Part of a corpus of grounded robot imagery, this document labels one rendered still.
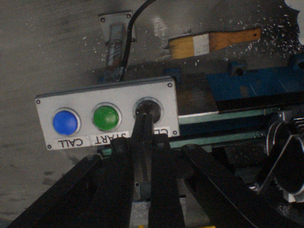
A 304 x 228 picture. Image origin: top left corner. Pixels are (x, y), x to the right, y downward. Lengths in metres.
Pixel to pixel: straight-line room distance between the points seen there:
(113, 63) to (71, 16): 0.17
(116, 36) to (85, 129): 0.22
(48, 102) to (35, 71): 0.31
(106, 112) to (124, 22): 0.26
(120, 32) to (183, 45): 0.15
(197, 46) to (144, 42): 0.12
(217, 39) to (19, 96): 0.51
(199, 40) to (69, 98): 0.33
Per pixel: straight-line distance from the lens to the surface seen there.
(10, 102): 0.71
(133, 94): 0.27
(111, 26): 0.50
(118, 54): 0.39
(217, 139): 0.60
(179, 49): 0.53
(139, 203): 0.91
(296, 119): 0.51
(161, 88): 0.27
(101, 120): 0.27
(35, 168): 0.97
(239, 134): 0.61
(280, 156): 0.52
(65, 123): 0.29
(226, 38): 0.54
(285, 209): 0.71
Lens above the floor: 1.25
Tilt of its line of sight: 43 degrees down
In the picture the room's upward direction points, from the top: 175 degrees clockwise
